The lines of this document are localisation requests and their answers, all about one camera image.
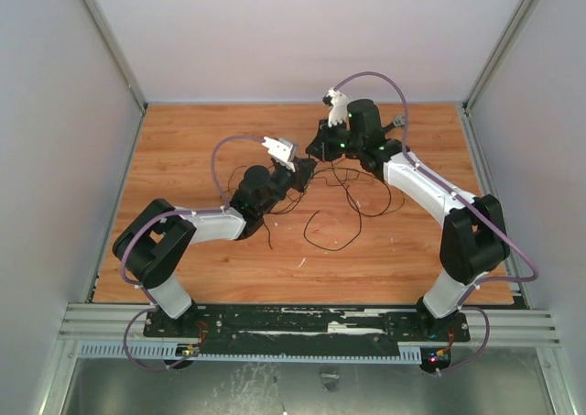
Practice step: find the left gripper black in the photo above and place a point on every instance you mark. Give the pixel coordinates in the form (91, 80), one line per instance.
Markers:
(304, 169)

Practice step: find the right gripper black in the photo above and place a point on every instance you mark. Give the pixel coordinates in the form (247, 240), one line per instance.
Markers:
(323, 141)

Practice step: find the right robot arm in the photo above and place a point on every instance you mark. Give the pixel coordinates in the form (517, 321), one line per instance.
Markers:
(470, 246)

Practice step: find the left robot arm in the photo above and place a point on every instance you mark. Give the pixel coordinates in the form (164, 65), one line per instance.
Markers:
(151, 247)

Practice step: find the black adjustable wrench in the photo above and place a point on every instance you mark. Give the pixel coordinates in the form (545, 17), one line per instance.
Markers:
(399, 121)

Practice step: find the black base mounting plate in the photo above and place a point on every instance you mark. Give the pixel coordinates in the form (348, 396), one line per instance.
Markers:
(321, 330)

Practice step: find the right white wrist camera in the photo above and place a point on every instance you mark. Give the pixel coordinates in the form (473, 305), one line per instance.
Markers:
(338, 104)

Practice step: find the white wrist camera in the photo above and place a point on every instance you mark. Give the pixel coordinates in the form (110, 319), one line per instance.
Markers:
(338, 104)
(282, 150)

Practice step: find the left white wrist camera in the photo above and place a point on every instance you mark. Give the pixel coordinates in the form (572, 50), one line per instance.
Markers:
(282, 150)

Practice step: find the aluminium front rail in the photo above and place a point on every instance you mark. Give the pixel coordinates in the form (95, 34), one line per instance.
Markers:
(500, 327)

